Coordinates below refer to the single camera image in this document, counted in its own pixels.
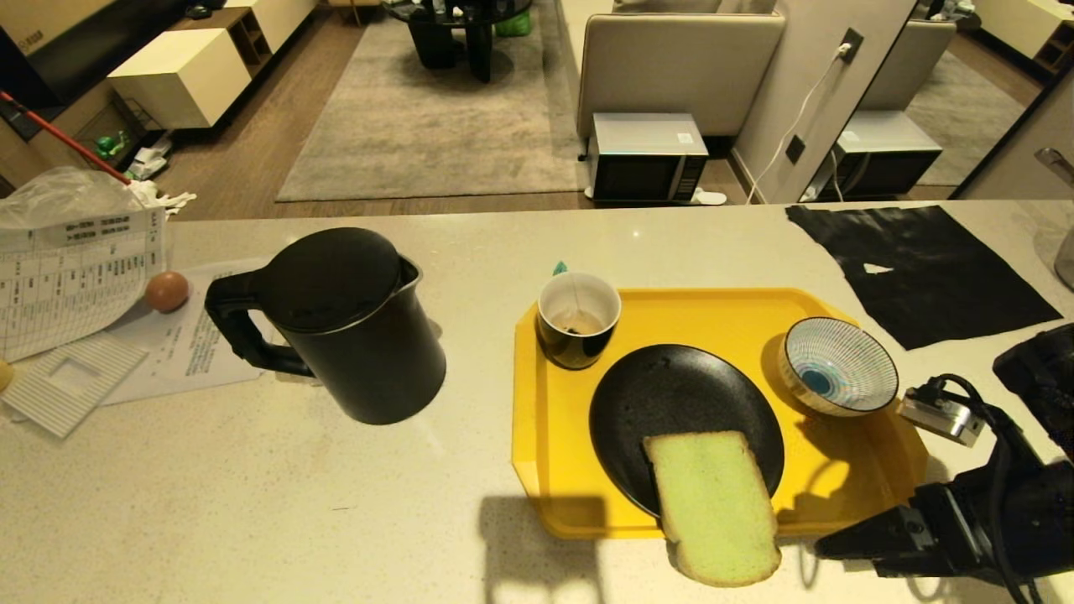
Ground black sheet mat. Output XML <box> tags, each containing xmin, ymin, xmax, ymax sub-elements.
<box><xmin>785</xmin><ymin>204</ymin><xmax>1065</xmax><ymax>351</ymax></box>

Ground silver microwave oven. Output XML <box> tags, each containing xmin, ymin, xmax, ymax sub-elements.
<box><xmin>586</xmin><ymin>112</ymin><xmax>711</xmax><ymax>205</ymax></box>

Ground cream low cabinet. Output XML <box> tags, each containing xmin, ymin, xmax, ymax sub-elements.
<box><xmin>107</xmin><ymin>0</ymin><xmax>320</xmax><ymax>131</ymax></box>

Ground black cable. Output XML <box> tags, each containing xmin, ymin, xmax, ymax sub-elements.
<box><xmin>918</xmin><ymin>372</ymin><xmax>1038</xmax><ymax>604</ymax></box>

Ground black round plate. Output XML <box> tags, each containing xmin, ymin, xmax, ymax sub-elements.
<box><xmin>588</xmin><ymin>343</ymin><xmax>786</xmax><ymax>519</ymax></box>

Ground red mop handle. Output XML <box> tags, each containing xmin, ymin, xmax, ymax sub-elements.
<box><xmin>0</xmin><ymin>90</ymin><xmax>133</xmax><ymax>185</ymax></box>

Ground white printed paper sheet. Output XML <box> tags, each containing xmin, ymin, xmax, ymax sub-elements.
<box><xmin>99</xmin><ymin>258</ymin><xmax>279</xmax><ymax>408</ymax></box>

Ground metal faucet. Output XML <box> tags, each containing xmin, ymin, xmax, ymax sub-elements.
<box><xmin>1034</xmin><ymin>147</ymin><xmax>1074</xmax><ymax>190</ymax></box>

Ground white power cable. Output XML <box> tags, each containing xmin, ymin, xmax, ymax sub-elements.
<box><xmin>745</xmin><ymin>45</ymin><xmax>850</xmax><ymax>206</ymax></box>

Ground white mop head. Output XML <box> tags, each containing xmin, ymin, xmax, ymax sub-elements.
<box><xmin>126</xmin><ymin>178</ymin><xmax>199</xmax><ymax>219</ymax></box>

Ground black mug white inside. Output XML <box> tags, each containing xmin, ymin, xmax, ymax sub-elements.
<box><xmin>536</xmin><ymin>271</ymin><xmax>623</xmax><ymax>371</ymax></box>

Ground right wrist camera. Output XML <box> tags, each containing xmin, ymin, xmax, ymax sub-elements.
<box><xmin>896</xmin><ymin>379</ymin><xmax>1035</xmax><ymax>472</ymax></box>

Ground black electric kettle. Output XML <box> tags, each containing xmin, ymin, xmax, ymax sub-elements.
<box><xmin>204</xmin><ymin>226</ymin><xmax>448</xmax><ymax>426</ymax></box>

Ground brown egg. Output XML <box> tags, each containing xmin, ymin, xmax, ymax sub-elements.
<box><xmin>144</xmin><ymin>270</ymin><xmax>191</xmax><ymax>315</ymax></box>

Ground tea bag with green tag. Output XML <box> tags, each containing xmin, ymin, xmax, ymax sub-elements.
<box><xmin>551</xmin><ymin>261</ymin><xmax>607</xmax><ymax>336</ymax></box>

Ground clear plastic bag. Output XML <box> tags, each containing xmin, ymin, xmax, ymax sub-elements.
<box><xmin>0</xmin><ymin>165</ymin><xmax>145</xmax><ymax>232</ymax></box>

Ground black coffee table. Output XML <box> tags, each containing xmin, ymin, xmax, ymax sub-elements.
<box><xmin>383</xmin><ymin>0</ymin><xmax>534</xmax><ymax>84</ymax></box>

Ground white striped card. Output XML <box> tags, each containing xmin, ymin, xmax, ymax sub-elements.
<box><xmin>2</xmin><ymin>333</ymin><xmax>151</xmax><ymax>440</ymax></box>

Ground slice of bread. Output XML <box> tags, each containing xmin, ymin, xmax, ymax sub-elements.
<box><xmin>643</xmin><ymin>430</ymin><xmax>784</xmax><ymax>589</ymax></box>

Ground printed table paper sheet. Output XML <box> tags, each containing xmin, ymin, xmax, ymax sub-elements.
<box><xmin>0</xmin><ymin>207</ymin><xmax>168</xmax><ymax>364</ymax></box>

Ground grey rug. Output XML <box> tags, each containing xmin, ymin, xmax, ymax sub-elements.
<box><xmin>276</xmin><ymin>0</ymin><xmax>590</xmax><ymax>203</ymax></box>

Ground black television screen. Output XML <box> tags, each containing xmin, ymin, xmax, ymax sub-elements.
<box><xmin>0</xmin><ymin>0</ymin><xmax>192</xmax><ymax>112</ymax></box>

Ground yellow plastic tray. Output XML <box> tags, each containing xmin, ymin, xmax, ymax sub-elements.
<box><xmin>511</xmin><ymin>288</ymin><xmax>931</xmax><ymax>540</ymax></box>

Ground black kettle lid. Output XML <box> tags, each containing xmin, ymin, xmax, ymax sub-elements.
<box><xmin>267</xmin><ymin>226</ymin><xmax>403</xmax><ymax>333</ymax></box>

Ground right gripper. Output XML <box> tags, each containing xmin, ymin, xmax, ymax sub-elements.
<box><xmin>814</xmin><ymin>460</ymin><xmax>1074</xmax><ymax>590</ymax></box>

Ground blue striped ceramic bowl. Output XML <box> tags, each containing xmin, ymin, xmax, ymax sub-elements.
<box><xmin>777</xmin><ymin>316</ymin><xmax>900</xmax><ymax>419</ymax></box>

